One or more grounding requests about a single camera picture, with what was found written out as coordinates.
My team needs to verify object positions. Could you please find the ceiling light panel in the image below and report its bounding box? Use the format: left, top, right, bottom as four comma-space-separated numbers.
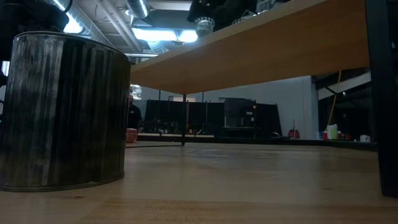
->
177, 29, 200, 44
132, 27, 178, 43

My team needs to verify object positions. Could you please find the black aluminium table frame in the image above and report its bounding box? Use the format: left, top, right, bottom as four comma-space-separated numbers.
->
136, 133, 379, 152

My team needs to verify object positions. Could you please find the red dustpan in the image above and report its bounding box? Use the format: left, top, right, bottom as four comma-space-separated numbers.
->
287, 119, 301, 139

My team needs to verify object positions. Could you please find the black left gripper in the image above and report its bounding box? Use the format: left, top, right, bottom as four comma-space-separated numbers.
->
0, 0, 70, 62

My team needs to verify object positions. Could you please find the black cabinet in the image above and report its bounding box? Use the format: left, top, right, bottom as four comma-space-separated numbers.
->
223, 98, 257, 128

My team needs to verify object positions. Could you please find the pink candle holder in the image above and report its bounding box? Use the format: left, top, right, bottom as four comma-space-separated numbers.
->
126, 128, 139, 144

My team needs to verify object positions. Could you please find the clear glass cup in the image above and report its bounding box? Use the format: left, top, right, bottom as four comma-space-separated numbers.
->
193, 16, 216, 38

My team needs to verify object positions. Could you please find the silver ceiling duct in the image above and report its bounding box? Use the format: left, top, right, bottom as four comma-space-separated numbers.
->
126, 0, 150, 19

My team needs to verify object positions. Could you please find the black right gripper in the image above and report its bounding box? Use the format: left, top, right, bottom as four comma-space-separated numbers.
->
187, 0, 259, 32

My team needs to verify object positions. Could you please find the person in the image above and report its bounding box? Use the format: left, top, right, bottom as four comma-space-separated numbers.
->
126, 93, 144, 131

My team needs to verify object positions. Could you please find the thin yellow pole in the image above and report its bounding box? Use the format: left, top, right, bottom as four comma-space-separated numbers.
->
326, 70, 342, 129

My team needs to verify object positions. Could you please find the white green jug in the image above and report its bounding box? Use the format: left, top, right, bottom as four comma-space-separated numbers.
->
326, 123, 339, 141

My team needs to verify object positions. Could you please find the silver tin candle holder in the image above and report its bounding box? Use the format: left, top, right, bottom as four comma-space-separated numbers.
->
0, 30, 133, 193

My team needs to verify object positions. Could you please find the black partition wall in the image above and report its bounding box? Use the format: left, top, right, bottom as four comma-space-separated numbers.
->
145, 98, 283, 138

